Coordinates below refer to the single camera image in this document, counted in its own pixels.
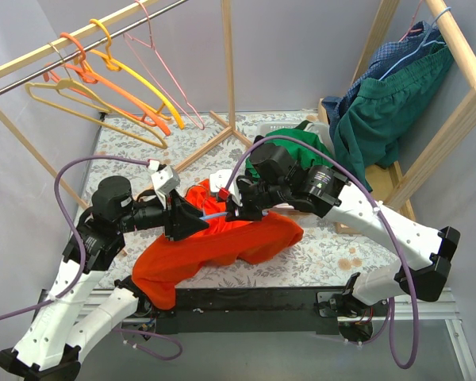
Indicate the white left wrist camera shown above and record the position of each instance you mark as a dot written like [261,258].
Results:
[164,180]

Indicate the orange t shirt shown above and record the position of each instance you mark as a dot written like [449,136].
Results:
[164,263]

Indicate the wooden clothes rack right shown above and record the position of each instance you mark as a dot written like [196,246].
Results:
[435,180]

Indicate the pink wire hanger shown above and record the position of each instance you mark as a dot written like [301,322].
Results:
[412,22]

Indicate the green and white t shirt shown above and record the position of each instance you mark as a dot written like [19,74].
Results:
[319,128]

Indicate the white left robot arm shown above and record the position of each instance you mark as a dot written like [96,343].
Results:
[56,343]

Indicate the blue checkered shorts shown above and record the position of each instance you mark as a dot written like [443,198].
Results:
[383,58]

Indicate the teal green shorts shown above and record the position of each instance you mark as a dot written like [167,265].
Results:
[384,110]

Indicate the light blue wire hanger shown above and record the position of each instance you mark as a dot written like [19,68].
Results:
[422,44]

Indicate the floral table cloth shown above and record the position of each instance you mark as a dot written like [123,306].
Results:
[322,257]

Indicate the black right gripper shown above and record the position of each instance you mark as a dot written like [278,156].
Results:
[242,201]

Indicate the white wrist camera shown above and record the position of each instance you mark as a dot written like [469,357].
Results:
[164,180]
[219,179]

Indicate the wooden clothes rack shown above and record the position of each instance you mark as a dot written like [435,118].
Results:
[435,180]
[229,126]

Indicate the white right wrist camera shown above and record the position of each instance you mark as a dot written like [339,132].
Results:
[219,179]

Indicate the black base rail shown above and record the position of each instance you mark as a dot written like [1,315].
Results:
[319,310]

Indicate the wooden clothes rack left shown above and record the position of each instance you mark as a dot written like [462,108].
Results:
[229,126]

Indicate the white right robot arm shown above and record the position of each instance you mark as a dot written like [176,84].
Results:
[423,254]

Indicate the white plastic basket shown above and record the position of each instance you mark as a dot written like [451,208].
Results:
[264,128]

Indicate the dark yellow plastic hanger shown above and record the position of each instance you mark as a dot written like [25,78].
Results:
[166,109]

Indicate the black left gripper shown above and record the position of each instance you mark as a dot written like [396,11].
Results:
[170,221]

